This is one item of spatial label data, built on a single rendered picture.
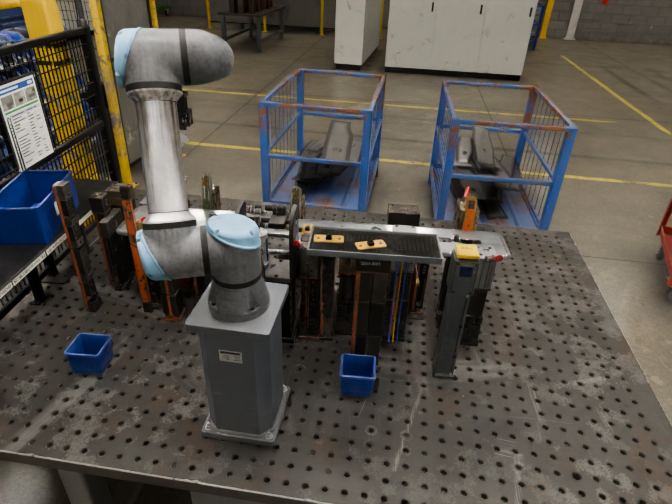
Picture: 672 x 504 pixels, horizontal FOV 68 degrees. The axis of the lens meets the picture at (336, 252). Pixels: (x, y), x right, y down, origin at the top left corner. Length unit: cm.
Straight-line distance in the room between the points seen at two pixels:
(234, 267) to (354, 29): 849
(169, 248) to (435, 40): 860
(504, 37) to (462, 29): 72
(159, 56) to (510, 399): 134
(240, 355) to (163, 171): 47
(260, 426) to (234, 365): 23
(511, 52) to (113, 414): 886
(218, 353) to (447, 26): 857
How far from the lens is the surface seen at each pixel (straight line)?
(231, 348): 124
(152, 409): 160
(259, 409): 138
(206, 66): 116
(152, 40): 116
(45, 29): 236
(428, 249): 140
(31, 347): 195
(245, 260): 113
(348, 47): 952
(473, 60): 957
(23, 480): 252
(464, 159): 390
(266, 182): 381
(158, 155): 113
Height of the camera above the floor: 186
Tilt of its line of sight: 31 degrees down
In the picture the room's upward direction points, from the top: 3 degrees clockwise
